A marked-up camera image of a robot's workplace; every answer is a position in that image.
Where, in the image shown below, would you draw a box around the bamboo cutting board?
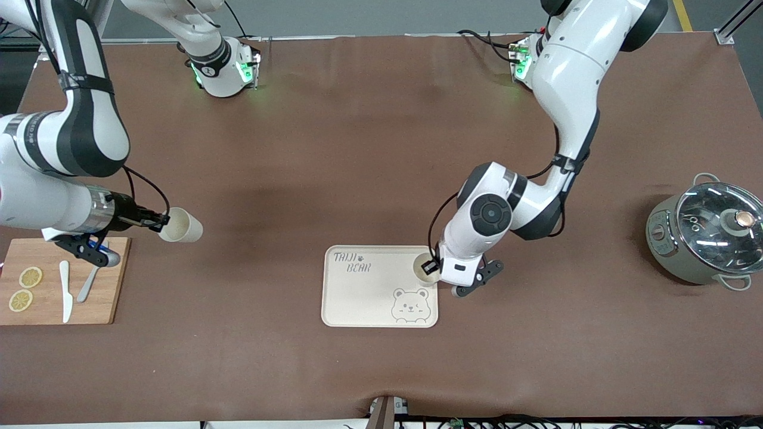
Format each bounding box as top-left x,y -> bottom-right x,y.
0,237 -> 131,326

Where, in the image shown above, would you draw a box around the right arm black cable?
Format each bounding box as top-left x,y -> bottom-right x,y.
122,165 -> 172,219

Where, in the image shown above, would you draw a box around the brown table cover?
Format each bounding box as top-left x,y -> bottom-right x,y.
0,33 -> 763,425

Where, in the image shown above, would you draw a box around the grey plastic knife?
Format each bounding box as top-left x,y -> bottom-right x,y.
77,265 -> 103,303

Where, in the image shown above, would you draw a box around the cream bear print tray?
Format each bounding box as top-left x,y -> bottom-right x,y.
321,245 -> 439,328

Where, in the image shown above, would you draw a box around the glass pot lid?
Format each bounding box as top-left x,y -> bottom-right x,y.
675,182 -> 763,275

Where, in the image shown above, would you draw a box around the white IKEA cup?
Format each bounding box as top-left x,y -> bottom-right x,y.
157,207 -> 204,244
412,251 -> 442,284

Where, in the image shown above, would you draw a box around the black base cable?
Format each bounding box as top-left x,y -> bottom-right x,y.
224,0 -> 263,43

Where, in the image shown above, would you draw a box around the aluminium frame profile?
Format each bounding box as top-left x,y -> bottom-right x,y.
714,0 -> 763,46

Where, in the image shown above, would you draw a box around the black base cables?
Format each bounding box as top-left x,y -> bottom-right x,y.
457,28 -> 520,64

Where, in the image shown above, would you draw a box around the white plastic knife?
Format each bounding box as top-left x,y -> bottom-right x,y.
59,260 -> 73,324

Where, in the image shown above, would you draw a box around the metal camera mount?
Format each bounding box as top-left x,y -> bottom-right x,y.
368,394 -> 410,429

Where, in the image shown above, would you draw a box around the grey-green electric pot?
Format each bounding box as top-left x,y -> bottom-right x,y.
646,173 -> 763,291

